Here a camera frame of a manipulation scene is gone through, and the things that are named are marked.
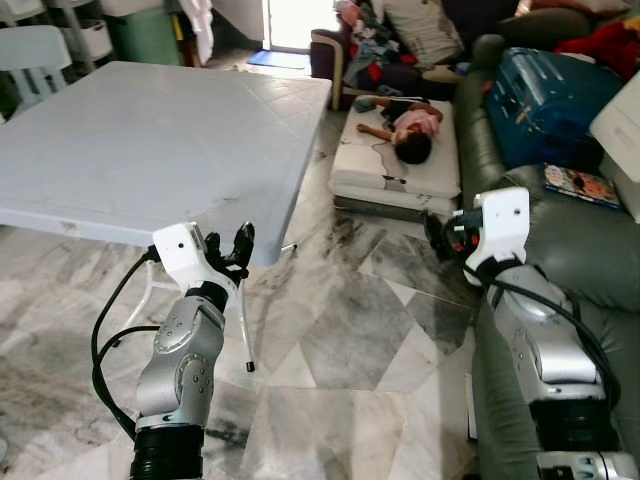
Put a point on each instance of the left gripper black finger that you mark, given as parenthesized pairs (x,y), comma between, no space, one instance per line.
(217,250)
(243,245)

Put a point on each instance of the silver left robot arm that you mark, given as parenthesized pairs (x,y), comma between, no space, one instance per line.
(180,360)

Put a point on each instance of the tall green bin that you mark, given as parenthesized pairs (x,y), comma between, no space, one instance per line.
(145,35)

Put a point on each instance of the white floor mattress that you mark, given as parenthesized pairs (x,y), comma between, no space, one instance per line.
(385,185)

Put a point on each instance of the sleeping child in pink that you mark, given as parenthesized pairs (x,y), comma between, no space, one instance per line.
(415,135)

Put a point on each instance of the green leather sofa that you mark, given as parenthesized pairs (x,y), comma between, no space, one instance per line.
(580,270)

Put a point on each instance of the colourful book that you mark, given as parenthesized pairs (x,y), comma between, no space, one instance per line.
(582,187)

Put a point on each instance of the large white folding table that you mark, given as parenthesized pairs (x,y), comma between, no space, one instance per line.
(150,140)

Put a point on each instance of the blue suitcase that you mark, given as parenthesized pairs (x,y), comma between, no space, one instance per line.
(550,100)

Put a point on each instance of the white box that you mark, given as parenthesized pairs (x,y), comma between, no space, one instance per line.
(622,140)

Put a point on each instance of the blue door mat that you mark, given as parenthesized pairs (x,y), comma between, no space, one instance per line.
(280,60)

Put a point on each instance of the clothes pile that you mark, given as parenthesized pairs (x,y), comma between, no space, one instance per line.
(410,35)

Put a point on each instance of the white hanging cloth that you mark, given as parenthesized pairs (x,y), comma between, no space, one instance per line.
(197,30)

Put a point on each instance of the red cloth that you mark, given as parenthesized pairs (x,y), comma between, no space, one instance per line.
(605,45)

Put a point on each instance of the white shelf unit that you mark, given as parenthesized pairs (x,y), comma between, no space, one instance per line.
(85,30)

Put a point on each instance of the white child chair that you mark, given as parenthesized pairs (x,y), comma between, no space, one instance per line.
(30,60)

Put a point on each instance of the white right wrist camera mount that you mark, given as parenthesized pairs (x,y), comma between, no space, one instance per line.
(500,225)

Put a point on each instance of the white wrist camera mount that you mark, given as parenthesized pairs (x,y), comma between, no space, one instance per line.
(180,252)
(500,225)

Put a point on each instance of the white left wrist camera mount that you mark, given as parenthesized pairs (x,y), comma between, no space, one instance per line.
(180,252)

